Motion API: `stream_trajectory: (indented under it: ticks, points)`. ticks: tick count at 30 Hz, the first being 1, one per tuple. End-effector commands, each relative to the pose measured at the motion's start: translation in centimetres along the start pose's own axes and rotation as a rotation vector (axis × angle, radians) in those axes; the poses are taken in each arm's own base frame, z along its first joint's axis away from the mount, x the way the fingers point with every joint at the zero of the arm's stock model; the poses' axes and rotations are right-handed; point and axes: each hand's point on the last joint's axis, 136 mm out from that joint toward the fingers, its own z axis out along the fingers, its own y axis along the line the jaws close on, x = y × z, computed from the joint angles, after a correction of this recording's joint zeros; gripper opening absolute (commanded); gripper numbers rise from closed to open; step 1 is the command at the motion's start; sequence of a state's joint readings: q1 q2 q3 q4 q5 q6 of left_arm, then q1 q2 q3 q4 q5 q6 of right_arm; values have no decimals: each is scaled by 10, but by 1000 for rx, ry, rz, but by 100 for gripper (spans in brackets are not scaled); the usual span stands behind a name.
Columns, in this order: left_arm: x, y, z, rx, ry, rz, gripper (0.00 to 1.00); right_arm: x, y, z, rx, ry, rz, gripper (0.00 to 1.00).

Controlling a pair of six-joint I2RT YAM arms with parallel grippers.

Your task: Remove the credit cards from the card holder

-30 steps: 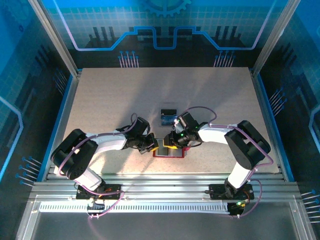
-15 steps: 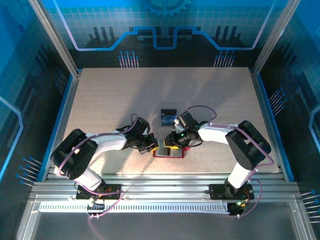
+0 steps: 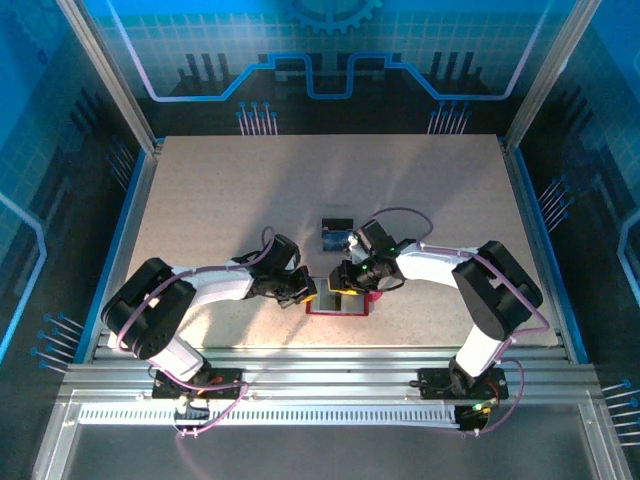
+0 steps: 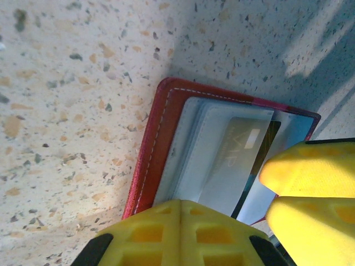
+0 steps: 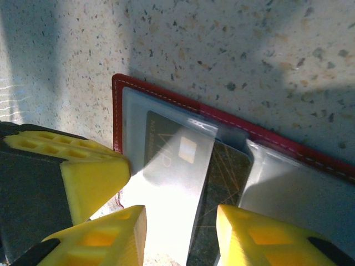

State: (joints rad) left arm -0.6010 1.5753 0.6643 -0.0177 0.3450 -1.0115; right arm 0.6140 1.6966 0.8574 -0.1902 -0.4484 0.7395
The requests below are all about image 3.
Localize red leather card holder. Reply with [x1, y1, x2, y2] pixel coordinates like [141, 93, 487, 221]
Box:
[304, 288, 382, 318]

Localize blue credit card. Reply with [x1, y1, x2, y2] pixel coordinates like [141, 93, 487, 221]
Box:
[319, 230, 354, 252]

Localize black controller board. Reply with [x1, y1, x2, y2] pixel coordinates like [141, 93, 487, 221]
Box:
[457, 399, 501, 433]
[172, 397, 212, 427]

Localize grey metal front panel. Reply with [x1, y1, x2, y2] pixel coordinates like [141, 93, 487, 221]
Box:
[29, 389, 636, 480]

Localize aluminium front frame rail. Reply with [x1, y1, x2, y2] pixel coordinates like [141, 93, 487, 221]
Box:
[59, 347, 604, 407]

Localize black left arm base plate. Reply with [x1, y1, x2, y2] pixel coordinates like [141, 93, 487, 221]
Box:
[152, 367, 245, 401]

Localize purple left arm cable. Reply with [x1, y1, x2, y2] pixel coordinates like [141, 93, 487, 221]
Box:
[115, 225, 250, 440]

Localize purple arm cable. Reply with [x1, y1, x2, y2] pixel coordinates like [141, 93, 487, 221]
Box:
[364, 206, 551, 437]
[115, 225, 250, 440]

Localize white slotted cable duct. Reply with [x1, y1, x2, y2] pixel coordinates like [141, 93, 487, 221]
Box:
[77, 403, 461, 428]

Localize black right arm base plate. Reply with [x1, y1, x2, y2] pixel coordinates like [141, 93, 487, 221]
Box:
[417, 367, 510, 401]

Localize aluminium side rail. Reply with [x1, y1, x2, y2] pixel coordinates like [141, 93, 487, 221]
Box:
[498, 137, 577, 364]
[82, 142, 166, 364]

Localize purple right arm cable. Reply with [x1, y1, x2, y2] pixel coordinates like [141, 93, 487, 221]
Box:
[364, 206, 551, 437]

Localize aluminium frame post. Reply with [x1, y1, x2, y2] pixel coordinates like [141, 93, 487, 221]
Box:
[501, 0, 604, 151]
[55, 0, 164, 154]

